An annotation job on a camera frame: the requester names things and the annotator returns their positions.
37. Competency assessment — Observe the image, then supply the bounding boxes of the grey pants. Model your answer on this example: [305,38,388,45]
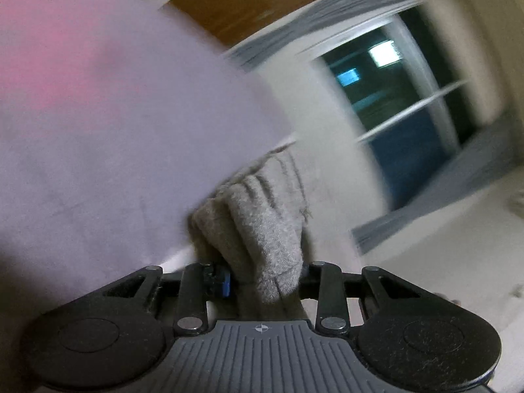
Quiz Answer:
[191,145,308,320]

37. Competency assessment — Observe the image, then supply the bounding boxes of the striped pink grey bed sheet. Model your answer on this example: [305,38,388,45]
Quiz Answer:
[0,0,297,336]

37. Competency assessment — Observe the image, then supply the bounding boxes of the grey curtain right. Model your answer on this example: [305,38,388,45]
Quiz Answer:
[353,112,523,254]

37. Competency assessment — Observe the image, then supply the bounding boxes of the grey curtain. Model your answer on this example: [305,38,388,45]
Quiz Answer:
[353,112,523,254]
[228,0,407,71]

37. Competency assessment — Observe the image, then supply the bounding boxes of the white framed window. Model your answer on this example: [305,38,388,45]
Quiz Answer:
[299,3,479,219]

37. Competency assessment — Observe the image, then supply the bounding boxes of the grey curtain left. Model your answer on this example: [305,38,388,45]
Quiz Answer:
[228,0,407,71]

